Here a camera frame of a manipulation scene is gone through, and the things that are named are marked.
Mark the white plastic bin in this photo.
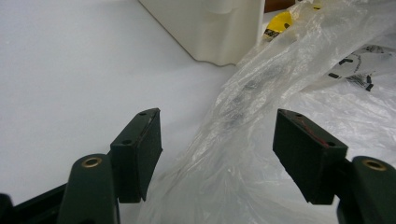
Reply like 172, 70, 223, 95
137, 0, 266, 67

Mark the brown snack packet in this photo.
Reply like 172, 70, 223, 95
264, 0, 296, 14

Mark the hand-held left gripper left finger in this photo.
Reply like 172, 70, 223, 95
109, 107, 163, 204

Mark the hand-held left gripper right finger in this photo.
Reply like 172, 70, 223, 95
272, 108, 349, 206

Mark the white table board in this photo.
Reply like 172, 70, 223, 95
0, 0, 241, 224

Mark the clear plastic bag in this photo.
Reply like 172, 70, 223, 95
135, 0, 396, 224

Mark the yellow snack packet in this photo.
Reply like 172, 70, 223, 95
262, 10, 294, 42

